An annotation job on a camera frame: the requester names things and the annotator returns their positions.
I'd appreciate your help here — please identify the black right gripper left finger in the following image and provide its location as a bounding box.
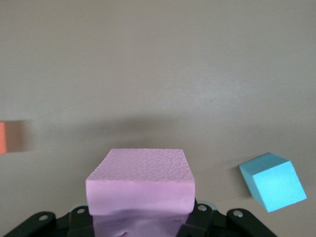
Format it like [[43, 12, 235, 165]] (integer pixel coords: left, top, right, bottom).
[[0, 204, 94, 237]]

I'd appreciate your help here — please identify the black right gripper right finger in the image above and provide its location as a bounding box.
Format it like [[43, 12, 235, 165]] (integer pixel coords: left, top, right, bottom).
[[176, 197, 275, 237]]

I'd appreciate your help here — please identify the pink foam cube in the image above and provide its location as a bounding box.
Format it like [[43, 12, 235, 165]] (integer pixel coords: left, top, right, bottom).
[[85, 148, 197, 237]]

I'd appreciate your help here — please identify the blue foam cube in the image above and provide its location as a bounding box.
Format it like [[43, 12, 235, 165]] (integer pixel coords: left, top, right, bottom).
[[238, 152, 307, 213]]

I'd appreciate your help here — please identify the orange foam cube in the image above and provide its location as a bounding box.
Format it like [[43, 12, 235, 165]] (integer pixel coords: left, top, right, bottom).
[[0, 120, 28, 156]]

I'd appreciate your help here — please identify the brown table cover sheet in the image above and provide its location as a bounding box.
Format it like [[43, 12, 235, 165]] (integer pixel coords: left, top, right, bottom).
[[0, 0, 316, 237]]

